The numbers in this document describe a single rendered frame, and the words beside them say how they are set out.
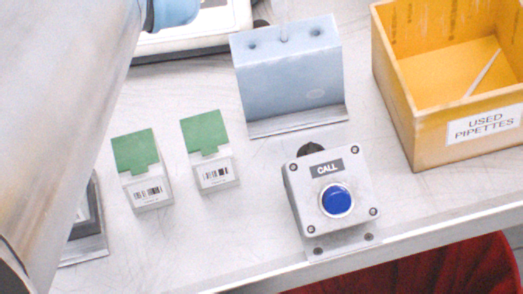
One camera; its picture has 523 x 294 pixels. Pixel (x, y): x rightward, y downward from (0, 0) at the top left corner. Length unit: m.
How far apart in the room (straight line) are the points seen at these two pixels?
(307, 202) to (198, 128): 0.13
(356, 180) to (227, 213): 0.14
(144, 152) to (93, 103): 0.54
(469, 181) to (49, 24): 0.63
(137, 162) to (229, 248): 0.12
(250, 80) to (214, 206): 0.12
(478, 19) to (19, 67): 0.72
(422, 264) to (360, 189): 0.72
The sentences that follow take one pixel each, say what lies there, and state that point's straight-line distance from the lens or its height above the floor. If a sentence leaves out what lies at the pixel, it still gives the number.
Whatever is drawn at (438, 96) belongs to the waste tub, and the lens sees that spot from 0.98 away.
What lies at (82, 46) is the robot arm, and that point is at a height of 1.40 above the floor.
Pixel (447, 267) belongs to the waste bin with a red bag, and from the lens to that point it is 1.53.
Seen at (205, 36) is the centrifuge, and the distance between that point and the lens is 1.02.
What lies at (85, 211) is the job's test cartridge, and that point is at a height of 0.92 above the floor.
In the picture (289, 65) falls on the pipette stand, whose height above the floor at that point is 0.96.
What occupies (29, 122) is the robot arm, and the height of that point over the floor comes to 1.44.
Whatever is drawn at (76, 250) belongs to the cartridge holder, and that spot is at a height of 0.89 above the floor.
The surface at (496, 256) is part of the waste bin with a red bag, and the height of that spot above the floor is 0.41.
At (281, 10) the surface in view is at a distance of 0.87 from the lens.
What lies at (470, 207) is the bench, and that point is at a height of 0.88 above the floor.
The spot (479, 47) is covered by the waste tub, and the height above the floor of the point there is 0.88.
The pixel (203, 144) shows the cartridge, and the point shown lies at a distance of 0.90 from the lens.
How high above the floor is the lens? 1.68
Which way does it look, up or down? 57 degrees down
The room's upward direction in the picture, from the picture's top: 11 degrees counter-clockwise
